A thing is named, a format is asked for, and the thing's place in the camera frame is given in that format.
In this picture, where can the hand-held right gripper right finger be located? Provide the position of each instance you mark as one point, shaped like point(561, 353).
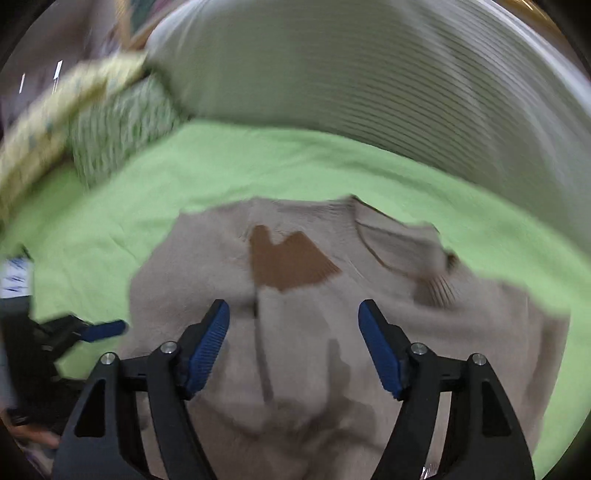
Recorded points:
point(376, 347)

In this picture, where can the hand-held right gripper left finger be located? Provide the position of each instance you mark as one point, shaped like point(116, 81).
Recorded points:
point(210, 347)

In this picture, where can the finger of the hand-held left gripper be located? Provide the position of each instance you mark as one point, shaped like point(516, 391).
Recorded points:
point(105, 330)

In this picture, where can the beige knit sweater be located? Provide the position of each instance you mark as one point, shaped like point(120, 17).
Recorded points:
point(300, 355)

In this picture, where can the green bed sheet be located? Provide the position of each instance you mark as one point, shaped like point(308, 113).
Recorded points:
point(277, 161)

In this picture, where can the green patterned pillow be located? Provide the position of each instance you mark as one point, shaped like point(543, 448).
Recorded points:
point(120, 124)

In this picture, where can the yellow patterned pillow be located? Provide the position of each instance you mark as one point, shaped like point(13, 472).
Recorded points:
point(46, 120)

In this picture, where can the white striped cushion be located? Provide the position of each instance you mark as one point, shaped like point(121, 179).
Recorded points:
point(346, 69)

